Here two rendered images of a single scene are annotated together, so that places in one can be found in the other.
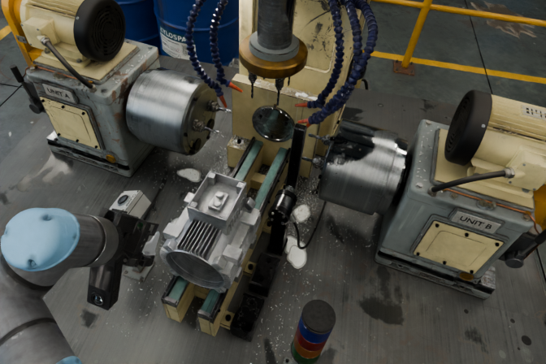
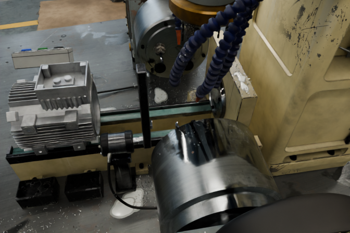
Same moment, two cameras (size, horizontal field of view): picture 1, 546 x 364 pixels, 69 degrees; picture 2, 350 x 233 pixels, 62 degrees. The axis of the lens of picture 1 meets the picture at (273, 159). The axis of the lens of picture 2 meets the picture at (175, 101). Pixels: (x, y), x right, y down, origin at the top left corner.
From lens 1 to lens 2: 0.82 m
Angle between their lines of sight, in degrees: 43
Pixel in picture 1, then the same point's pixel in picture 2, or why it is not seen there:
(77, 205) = (97, 60)
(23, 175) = (104, 31)
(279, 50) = not seen: outside the picture
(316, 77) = (280, 77)
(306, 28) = (292, 10)
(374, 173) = (175, 188)
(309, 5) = not seen: outside the picture
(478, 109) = (273, 212)
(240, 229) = (58, 116)
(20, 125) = not seen: hidden behind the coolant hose
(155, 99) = (148, 10)
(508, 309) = not seen: outside the picture
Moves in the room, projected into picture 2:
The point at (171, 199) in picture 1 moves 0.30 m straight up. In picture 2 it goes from (129, 97) to (121, 31)
